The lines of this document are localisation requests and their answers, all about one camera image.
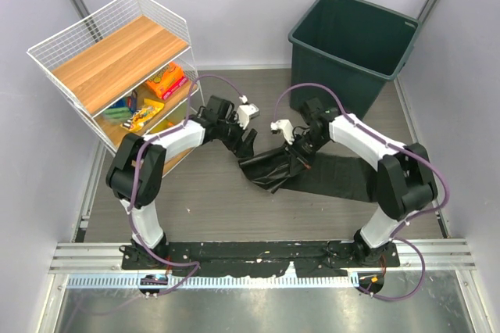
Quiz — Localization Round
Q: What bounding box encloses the white cable duct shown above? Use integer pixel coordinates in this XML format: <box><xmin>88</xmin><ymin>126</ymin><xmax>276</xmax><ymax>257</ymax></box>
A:
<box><xmin>66</xmin><ymin>273</ymin><xmax>359</xmax><ymax>291</ymax></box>

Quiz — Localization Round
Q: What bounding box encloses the orange snack box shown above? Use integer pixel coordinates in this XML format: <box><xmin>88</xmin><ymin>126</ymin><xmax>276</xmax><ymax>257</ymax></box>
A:
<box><xmin>145</xmin><ymin>62</ymin><xmax>188</xmax><ymax>100</ymax></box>

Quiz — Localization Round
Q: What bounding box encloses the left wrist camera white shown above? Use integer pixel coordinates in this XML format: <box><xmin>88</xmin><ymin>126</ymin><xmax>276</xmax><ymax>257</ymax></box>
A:
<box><xmin>236</xmin><ymin>95</ymin><xmax>260</xmax><ymax>130</ymax></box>

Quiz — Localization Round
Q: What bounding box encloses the black trash bag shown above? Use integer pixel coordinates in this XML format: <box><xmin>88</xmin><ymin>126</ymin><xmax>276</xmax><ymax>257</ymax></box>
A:
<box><xmin>239</xmin><ymin>148</ymin><xmax>377</xmax><ymax>202</ymax></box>

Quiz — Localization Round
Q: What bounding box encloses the yellow candy bag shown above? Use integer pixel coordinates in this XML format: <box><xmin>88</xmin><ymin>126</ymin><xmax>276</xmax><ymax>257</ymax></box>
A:
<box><xmin>120</xmin><ymin>98</ymin><xmax>165</xmax><ymax>132</ymax></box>

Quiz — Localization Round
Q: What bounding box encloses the dark green trash bin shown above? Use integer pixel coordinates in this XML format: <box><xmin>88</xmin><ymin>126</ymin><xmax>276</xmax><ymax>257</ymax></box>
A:
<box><xmin>288</xmin><ymin>0</ymin><xmax>420</xmax><ymax>118</ymax></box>

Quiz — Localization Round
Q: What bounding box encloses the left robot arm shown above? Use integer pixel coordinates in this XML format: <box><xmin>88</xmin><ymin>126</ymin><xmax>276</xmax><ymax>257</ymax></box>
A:
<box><xmin>105</xmin><ymin>95</ymin><xmax>259</xmax><ymax>269</ymax></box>

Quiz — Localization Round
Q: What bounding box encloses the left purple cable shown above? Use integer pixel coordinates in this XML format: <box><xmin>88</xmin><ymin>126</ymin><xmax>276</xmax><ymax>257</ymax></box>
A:
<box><xmin>127</xmin><ymin>73</ymin><xmax>251</xmax><ymax>299</ymax></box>

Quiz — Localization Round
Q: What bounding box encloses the white wire shelf rack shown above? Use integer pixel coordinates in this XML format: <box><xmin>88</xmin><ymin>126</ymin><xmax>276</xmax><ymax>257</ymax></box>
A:
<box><xmin>27</xmin><ymin>0</ymin><xmax>198</xmax><ymax>154</ymax></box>

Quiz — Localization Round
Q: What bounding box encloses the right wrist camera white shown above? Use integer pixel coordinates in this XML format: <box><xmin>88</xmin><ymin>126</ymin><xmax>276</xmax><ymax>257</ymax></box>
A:
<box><xmin>270</xmin><ymin>120</ymin><xmax>295</xmax><ymax>145</ymax></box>

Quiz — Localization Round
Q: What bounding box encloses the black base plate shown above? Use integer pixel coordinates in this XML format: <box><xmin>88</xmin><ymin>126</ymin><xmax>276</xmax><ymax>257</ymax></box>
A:
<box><xmin>119</xmin><ymin>241</ymin><xmax>400</xmax><ymax>278</ymax></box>

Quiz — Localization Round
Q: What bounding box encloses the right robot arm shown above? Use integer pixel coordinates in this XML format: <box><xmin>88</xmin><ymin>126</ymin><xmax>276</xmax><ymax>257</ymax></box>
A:
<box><xmin>299</xmin><ymin>98</ymin><xmax>438</xmax><ymax>267</ymax></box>

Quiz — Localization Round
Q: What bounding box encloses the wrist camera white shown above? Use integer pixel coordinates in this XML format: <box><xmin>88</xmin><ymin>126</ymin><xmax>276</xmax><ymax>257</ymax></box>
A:
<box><xmin>270</xmin><ymin>120</ymin><xmax>295</xmax><ymax>145</ymax></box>
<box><xmin>236</xmin><ymin>95</ymin><xmax>260</xmax><ymax>130</ymax></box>

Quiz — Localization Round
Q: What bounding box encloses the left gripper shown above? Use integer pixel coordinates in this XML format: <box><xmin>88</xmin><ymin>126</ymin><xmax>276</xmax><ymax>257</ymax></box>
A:
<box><xmin>217</xmin><ymin>112</ymin><xmax>257</xmax><ymax>159</ymax></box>

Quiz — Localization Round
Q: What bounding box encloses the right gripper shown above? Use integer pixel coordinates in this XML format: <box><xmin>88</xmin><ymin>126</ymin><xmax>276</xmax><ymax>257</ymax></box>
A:
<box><xmin>282</xmin><ymin>130</ymin><xmax>329</xmax><ymax>176</ymax></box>

